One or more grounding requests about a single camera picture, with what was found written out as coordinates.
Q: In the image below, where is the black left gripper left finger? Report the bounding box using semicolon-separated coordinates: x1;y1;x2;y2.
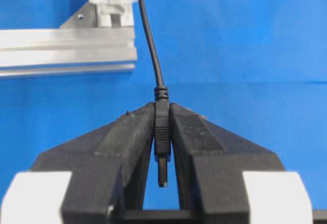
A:
0;101;156;224

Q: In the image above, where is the white zip tie loop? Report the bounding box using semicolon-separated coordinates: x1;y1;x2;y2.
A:
88;0;138;28

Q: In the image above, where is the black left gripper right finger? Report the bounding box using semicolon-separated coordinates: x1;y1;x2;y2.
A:
168;102;320;224

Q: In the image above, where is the black wire with plug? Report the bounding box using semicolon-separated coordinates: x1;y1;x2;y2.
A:
136;0;171;189

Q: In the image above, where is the aluminium extrusion frame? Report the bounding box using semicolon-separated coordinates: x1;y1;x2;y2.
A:
1;2;137;77

